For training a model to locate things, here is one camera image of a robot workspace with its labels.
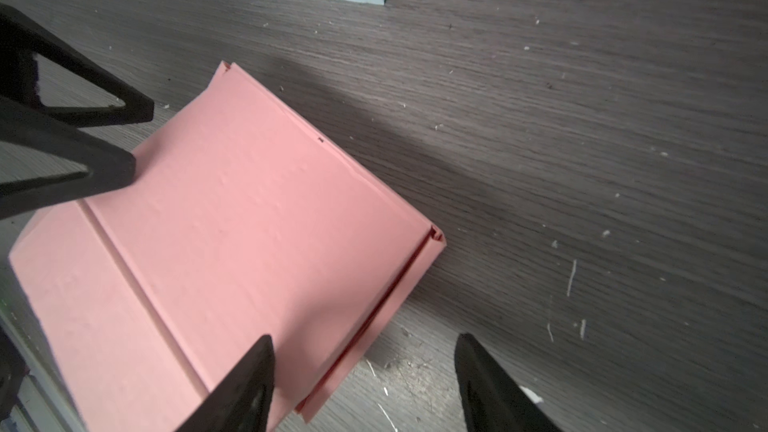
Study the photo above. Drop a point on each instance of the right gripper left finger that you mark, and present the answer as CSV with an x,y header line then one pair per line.
x,y
242,400

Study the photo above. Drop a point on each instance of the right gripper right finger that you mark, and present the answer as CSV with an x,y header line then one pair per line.
x,y
491,399

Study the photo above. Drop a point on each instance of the pink paper box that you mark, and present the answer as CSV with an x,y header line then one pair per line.
x,y
244,221

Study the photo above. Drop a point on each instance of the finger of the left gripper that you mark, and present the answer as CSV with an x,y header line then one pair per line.
x,y
45,162
40,70

